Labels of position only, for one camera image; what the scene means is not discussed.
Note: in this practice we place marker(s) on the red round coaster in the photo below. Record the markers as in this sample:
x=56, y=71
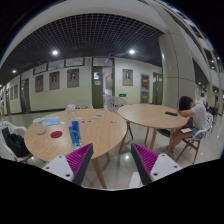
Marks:
x=56, y=134

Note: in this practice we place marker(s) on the white chair under person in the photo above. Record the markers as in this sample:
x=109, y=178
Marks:
x=194, y=142

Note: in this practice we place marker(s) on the white card on table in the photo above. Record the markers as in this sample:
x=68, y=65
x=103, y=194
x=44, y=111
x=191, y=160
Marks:
x=98, y=116

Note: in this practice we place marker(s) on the person in white shirt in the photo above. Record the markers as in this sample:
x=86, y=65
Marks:
x=195, y=111

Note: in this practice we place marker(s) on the white lattice chair behind tables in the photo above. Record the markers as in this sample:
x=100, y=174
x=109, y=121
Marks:
x=113, y=103

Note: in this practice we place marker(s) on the round wooden table near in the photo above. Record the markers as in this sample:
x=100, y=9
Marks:
x=105, y=134

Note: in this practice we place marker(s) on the white plastic cup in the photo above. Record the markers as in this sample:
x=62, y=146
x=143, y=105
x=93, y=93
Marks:
x=39, y=125

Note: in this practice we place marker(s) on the white chair with black bag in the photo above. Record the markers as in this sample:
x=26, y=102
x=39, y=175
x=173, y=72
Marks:
x=4, y=149

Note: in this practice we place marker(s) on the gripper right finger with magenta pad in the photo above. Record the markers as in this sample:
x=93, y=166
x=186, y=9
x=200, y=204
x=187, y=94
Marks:
x=152, y=166

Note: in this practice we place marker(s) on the round wooden table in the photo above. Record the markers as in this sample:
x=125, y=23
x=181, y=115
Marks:
x=105, y=134
x=152, y=116

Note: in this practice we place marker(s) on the blue packet on table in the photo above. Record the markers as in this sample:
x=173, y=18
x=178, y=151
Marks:
x=51, y=121

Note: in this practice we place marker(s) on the black phone on table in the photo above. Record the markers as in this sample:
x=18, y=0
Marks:
x=170, y=113

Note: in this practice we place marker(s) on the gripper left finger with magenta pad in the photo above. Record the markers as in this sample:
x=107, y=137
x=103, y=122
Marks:
x=73, y=166

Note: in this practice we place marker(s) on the round wooden table far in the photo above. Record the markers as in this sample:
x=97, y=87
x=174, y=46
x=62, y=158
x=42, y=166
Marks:
x=152, y=116

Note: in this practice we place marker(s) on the clear water bottle blue label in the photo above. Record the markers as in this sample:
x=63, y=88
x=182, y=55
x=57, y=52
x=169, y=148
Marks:
x=72, y=121

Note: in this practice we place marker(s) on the black bag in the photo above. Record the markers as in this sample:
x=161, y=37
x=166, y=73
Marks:
x=16, y=143

